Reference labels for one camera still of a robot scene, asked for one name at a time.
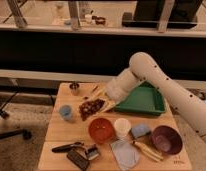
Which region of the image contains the purple bowl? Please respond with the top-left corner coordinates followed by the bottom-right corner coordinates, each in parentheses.
top-left (150, 125), bottom-right (183, 155)

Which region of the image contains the wooden table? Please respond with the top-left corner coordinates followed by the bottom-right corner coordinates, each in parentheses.
top-left (38, 83), bottom-right (192, 171)

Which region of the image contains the black remote control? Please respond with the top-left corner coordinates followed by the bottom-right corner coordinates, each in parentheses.
top-left (67, 149), bottom-right (90, 171)

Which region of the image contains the black handled tool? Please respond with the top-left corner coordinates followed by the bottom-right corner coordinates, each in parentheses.
top-left (52, 142), bottom-right (84, 153)

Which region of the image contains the light blue cup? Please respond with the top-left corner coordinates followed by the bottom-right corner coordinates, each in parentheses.
top-left (59, 105), bottom-right (72, 121)

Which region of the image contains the light blue cloth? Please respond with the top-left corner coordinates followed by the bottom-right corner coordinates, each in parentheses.
top-left (110, 140), bottom-right (140, 171)

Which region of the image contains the red bowl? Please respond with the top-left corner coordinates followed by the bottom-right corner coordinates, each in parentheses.
top-left (88, 118), bottom-right (115, 144)

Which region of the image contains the white paper cup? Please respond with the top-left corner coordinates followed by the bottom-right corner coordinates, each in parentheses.
top-left (114, 118), bottom-right (131, 139)

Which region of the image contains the green plastic tray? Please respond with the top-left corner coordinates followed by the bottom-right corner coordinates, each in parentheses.
top-left (114, 82), bottom-right (166, 116)

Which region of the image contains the blue sponge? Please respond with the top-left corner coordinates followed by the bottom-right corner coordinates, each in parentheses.
top-left (131, 124), bottom-right (151, 139)

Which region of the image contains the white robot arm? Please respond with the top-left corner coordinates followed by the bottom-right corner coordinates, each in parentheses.
top-left (90, 52), bottom-right (206, 143)

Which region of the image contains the bunch of dark grapes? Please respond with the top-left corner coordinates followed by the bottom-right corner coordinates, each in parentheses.
top-left (79, 99), bottom-right (105, 121)

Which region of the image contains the black office chair base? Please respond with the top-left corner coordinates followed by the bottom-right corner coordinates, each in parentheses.
top-left (0, 92), bottom-right (32, 140)

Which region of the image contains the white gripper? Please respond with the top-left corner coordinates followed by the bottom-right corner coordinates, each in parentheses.
top-left (89, 68), bottom-right (144, 112)

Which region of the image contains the small black brush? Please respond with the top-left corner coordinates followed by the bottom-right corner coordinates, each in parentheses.
top-left (85, 145), bottom-right (100, 160)

